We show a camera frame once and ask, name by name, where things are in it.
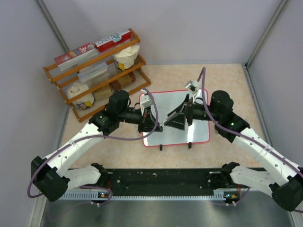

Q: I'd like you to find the white bag lower shelf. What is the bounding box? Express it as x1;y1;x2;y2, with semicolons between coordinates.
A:
66;82;95;111

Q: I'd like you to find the white bag upper shelf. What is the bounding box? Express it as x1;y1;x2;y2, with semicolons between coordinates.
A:
113;45;140;71

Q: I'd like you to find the clear plastic box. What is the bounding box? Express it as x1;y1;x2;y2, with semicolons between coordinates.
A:
77;61;108;83

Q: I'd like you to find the white bag shelf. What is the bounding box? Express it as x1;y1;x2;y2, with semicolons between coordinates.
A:
113;45;140;71
66;82;95;111

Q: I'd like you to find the orange wooden shelf rack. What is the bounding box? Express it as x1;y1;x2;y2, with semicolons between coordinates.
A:
43;28;151;122

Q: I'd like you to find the brown block right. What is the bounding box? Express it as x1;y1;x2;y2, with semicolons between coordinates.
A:
110;72;136;90

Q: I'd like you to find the red white wrap box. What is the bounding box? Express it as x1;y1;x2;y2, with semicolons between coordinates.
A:
54;43;98;71

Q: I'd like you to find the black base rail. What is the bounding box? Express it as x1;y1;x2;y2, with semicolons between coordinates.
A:
80;168;240;196

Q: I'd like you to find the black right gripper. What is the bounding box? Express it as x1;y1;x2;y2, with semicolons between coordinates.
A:
164;94;221;131

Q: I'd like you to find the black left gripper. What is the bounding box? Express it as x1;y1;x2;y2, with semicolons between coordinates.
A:
117;106;162;133

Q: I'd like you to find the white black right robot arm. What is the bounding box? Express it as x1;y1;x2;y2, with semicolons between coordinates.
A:
163;90;303;212

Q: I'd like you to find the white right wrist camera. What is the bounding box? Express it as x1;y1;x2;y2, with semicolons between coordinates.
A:
185;80;200;97

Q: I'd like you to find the tan block left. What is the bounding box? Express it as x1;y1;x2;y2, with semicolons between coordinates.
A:
93;84;112;101

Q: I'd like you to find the pink framed whiteboard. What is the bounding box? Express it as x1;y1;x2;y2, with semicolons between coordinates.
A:
143;90;210;147

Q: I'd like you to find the red foil box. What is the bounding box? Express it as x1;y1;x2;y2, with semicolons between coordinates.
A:
95;30;132;52

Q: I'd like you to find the grey slotted cable duct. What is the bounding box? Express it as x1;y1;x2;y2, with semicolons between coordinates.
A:
58;189;239;201

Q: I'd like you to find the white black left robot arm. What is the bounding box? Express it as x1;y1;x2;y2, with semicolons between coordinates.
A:
27;87;163;202

